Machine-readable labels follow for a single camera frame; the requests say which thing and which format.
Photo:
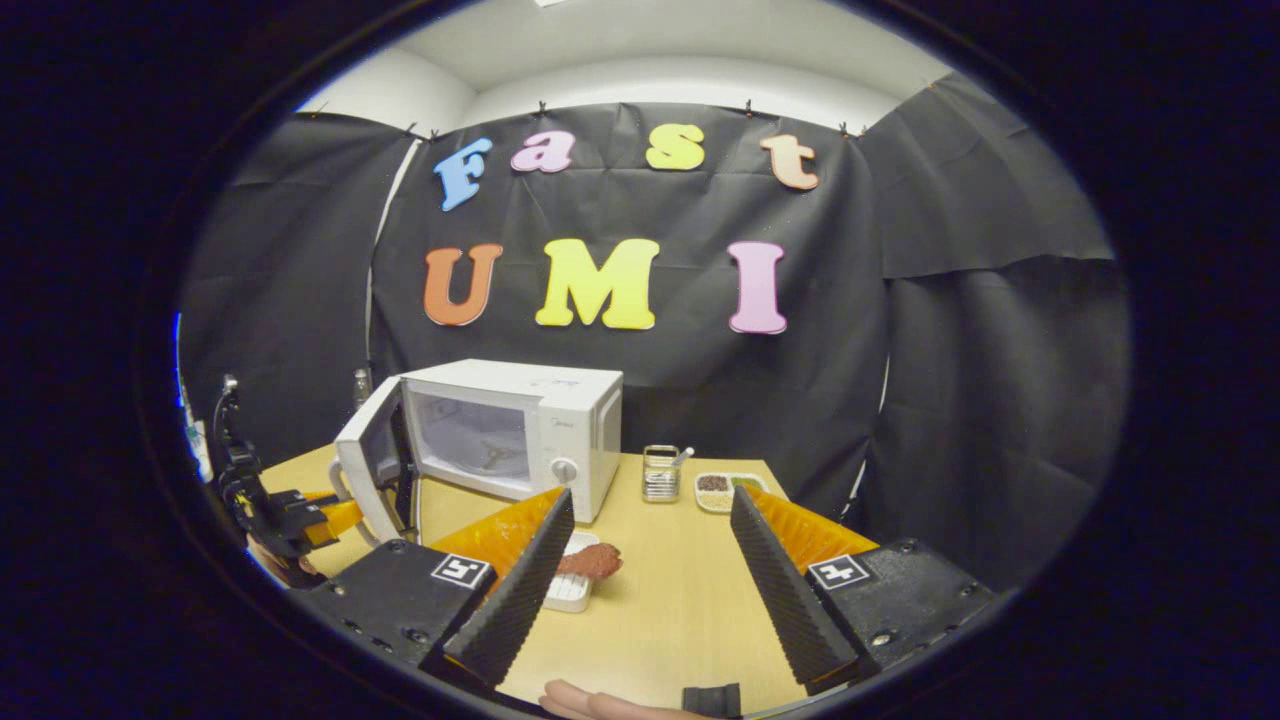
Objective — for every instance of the white microwave oven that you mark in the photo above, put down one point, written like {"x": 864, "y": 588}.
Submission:
{"x": 570, "y": 410}

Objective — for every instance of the clear plastic water bottle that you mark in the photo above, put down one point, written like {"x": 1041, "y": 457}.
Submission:
{"x": 362, "y": 388}

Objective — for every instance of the divided plate with beans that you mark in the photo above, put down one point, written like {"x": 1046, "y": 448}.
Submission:
{"x": 715, "y": 492}

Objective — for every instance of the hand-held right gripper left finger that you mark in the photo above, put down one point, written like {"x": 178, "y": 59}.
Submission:
{"x": 520, "y": 600}

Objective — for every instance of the metal utensil holder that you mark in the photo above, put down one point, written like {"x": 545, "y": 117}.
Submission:
{"x": 660, "y": 478}

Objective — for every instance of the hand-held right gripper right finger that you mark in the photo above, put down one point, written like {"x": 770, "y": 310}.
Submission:
{"x": 780, "y": 590}

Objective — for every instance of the black backdrop cloth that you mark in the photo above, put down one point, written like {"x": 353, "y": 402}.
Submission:
{"x": 820, "y": 380}

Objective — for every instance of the white rectangular tray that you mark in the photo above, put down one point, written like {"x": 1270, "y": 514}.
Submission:
{"x": 570, "y": 592}

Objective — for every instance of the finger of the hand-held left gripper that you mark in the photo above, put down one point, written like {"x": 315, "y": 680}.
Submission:
{"x": 342, "y": 512}

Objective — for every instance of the red-brown meat piece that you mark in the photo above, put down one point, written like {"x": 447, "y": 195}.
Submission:
{"x": 595, "y": 560}

